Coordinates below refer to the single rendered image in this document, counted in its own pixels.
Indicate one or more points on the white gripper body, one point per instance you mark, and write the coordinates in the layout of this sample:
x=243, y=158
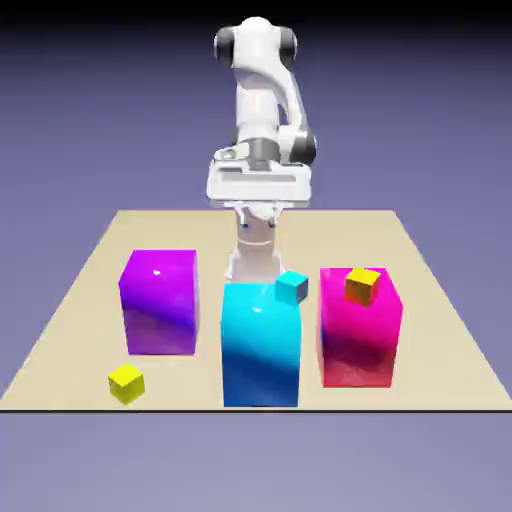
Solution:
x=259, y=183

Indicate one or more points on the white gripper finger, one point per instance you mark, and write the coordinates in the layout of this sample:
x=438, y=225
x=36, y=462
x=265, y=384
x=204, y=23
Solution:
x=273, y=218
x=243, y=219

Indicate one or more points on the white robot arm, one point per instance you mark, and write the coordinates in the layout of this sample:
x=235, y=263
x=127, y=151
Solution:
x=256, y=72

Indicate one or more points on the small cyan cube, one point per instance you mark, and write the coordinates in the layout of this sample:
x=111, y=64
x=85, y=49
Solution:
x=291, y=287

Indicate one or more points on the small orange cube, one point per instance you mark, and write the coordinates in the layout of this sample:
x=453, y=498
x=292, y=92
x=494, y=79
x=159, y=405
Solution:
x=361, y=286

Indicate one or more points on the small yellow cube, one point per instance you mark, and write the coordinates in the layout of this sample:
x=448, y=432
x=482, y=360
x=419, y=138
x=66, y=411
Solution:
x=126, y=383

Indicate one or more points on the large purple box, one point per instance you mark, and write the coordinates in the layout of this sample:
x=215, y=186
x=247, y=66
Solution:
x=160, y=300

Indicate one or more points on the large cyan box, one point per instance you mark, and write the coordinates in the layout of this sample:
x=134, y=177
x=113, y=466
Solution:
x=260, y=344

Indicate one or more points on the large pink box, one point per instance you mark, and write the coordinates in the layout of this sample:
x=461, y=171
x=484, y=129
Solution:
x=360, y=336

